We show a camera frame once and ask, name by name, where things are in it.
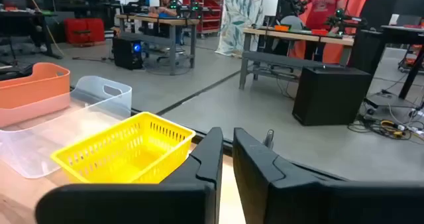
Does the floor cable bundle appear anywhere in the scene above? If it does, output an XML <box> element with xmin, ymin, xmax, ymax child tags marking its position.
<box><xmin>346</xmin><ymin>117</ymin><xmax>424</xmax><ymax>141</ymax></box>

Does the clear plastic bin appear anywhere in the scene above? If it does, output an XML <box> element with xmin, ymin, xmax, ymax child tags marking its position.
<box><xmin>0</xmin><ymin>75</ymin><xmax>133</xmax><ymax>180</ymax></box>

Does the red crate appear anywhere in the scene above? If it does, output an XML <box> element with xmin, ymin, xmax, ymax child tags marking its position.
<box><xmin>64</xmin><ymin>17</ymin><xmax>105</xmax><ymax>46</ymax></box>

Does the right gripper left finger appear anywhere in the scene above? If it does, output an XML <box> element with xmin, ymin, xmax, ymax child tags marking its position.
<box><xmin>34</xmin><ymin>127</ymin><xmax>224</xmax><ymax>224</ymax></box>

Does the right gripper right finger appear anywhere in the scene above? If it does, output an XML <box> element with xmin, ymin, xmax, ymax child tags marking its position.
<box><xmin>233</xmin><ymin>127</ymin><xmax>424</xmax><ymax>224</ymax></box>

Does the black computer tower blue light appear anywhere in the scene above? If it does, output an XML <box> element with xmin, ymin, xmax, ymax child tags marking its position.
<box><xmin>112</xmin><ymin>36</ymin><xmax>144</xmax><ymax>70</ymax></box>

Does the black computer case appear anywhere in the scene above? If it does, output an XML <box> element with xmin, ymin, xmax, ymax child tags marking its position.
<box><xmin>291</xmin><ymin>66</ymin><xmax>372</xmax><ymax>127</ymax></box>

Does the black desk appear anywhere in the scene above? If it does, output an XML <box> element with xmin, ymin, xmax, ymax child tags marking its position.
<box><xmin>350</xmin><ymin>24</ymin><xmax>424</xmax><ymax>101</ymax></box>
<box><xmin>0</xmin><ymin>9</ymin><xmax>63</xmax><ymax>60</ymax></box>

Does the black frame hook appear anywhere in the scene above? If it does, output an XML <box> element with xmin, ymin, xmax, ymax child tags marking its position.
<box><xmin>263</xmin><ymin>129</ymin><xmax>275</xmax><ymax>150</ymax></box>

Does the wooden top workbench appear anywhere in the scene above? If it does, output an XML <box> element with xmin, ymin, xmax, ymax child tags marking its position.
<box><xmin>238</xmin><ymin>27</ymin><xmax>354</xmax><ymax>91</ymax></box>
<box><xmin>115</xmin><ymin>13</ymin><xmax>201</xmax><ymax>76</ymax></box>

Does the orange plastic bin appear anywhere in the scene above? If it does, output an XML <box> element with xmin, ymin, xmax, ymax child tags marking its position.
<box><xmin>0</xmin><ymin>62</ymin><xmax>71</xmax><ymax>129</ymax></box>

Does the yellow plastic basket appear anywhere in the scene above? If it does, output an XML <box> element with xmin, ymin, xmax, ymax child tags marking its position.
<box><xmin>50</xmin><ymin>111</ymin><xmax>197</xmax><ymax>184</ymax></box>

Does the person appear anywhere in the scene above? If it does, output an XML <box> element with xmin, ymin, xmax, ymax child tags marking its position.
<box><xmin>154</xmin><ymin>0</ymin><xmax>184</xmax><ymax>19</ymax></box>
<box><xmin>303</xmin><ymin>0</ymin><xmax>347</xmax><ymax>62</ymax></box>

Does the leaf print curtain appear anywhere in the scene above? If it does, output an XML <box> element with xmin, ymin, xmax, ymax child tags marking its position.
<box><xmin>215</xmin><ymin>0</ymin><xmax>276</xmax><ymax>56</ymax></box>

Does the red bin shelf rack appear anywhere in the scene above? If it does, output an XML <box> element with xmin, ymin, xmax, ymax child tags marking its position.
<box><xmin>193</xmin><ymin>0</ymin><xmax>225</xmax><ymax>36</ymax></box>

